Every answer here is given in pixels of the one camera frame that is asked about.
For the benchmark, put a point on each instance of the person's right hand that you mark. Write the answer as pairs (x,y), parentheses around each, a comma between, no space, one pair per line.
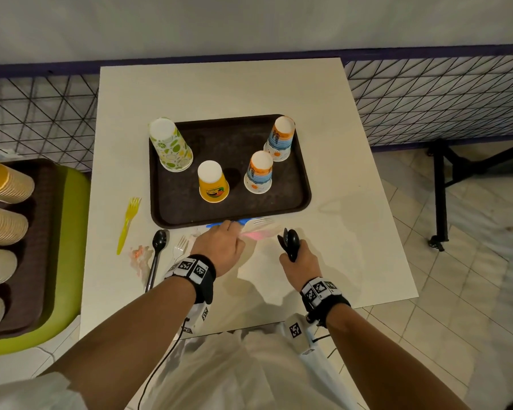
(303,266)

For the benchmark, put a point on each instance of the person's left hand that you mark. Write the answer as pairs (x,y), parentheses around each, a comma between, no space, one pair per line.
(218,251)

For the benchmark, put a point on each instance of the blue plastic fork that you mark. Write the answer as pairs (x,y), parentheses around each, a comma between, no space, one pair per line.
(213,225)

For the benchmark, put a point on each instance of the pink plastic fork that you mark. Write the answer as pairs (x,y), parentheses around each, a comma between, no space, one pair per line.
(256,236)

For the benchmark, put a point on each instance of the yellow cartoon paper cup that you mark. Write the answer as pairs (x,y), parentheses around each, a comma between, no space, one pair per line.
(213,187)

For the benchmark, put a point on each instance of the orange stained tissue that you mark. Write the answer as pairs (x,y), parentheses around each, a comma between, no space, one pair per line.
(140,257)

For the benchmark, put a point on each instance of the blue orange palm paper cup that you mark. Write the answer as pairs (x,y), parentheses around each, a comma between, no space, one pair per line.
(279,140)
(258,175)

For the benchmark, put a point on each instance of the yellow plastic fork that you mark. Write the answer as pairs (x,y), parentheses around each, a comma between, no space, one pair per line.
(130,213)

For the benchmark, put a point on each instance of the dark brown tray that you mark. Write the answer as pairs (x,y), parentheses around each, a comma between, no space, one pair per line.
(231,145)
(42,251)

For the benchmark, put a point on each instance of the green fruit print paper cup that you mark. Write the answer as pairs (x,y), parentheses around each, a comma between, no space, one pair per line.
(173,149)

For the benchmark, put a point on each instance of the stack of yellow paper cups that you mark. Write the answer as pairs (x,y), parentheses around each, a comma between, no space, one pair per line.
(4,181)
(2,226)

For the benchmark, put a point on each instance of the person's right forearm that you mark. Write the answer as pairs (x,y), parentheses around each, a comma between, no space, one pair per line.
(380,362)

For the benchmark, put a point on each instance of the person's left forearm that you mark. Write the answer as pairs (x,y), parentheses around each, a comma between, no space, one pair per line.
(132,337)

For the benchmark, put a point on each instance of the person's white clothing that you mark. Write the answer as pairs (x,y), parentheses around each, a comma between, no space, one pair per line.
(239,371)

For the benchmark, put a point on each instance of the black marker wristband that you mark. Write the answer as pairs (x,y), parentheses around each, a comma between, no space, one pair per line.
(325,301)
(196,277)

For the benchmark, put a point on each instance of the black metal stand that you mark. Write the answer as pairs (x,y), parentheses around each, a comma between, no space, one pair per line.
(439,200)

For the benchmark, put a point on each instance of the white table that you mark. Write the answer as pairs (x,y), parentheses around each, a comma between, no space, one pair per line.
(239,89)

